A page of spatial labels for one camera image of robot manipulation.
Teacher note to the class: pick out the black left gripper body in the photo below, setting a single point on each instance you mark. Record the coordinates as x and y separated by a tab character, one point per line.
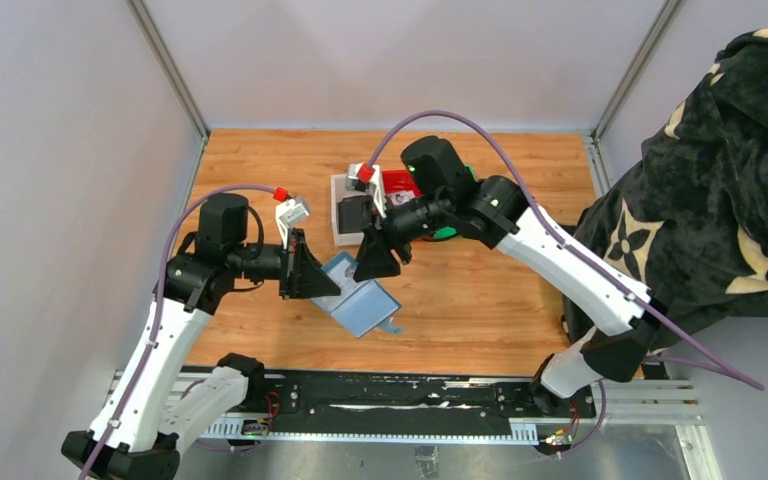
293	264

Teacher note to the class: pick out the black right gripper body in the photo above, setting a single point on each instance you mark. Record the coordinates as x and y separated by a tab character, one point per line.
384	235

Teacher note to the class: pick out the blue card holder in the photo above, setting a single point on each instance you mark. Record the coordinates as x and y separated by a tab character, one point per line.
362	306

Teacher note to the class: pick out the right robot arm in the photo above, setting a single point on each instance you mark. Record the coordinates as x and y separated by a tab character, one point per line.
497	213

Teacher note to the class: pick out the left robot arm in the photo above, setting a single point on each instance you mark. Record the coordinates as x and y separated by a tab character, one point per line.
137	434

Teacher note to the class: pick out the black wallet in white bin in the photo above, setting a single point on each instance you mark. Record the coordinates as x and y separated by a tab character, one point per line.
354	214

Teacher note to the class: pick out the red plastic bin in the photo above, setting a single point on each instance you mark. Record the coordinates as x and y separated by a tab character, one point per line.
399	186

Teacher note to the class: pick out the green plastic bin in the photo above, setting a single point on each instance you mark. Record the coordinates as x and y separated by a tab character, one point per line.
450	232

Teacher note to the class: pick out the white plastic bin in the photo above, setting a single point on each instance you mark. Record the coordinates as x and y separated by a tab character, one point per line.
338	191

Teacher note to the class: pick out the black floral blanket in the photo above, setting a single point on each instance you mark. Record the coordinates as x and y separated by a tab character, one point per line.
690	219

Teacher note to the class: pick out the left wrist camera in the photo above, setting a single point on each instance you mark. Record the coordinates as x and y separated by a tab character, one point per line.
288	214

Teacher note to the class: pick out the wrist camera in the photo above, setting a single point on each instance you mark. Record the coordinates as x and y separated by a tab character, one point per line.
368	180
288	214

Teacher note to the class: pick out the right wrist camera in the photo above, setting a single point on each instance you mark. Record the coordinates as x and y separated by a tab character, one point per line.
368	180

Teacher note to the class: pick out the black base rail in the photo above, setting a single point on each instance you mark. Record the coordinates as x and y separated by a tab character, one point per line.
400	405

